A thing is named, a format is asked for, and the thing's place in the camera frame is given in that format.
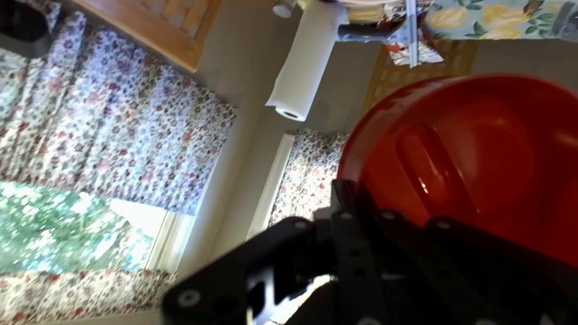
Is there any floral curtain right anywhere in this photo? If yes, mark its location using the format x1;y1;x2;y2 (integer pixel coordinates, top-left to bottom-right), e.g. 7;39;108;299
267;128;346;225

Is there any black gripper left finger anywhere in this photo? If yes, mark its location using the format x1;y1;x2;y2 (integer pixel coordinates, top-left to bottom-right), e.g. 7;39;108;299
330;180;386;325

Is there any lemon print tablecloth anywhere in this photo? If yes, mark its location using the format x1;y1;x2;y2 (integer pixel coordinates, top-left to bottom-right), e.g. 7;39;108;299
424;0;578;41

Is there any white paper towel roll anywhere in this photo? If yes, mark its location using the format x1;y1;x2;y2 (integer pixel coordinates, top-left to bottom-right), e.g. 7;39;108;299
265;0;344;122

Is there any floral curtain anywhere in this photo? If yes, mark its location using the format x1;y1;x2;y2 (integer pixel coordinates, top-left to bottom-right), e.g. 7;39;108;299
0;12;236;214
267;128;346;225

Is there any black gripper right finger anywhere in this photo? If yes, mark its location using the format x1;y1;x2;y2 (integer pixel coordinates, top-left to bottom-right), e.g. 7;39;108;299
424;218;578;325

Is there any floral curtain left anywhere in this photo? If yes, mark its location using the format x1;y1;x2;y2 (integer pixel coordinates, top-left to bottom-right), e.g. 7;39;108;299
0;12;236;214

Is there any red bowl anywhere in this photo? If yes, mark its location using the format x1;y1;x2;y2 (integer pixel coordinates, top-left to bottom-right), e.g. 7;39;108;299
337;73;578;265

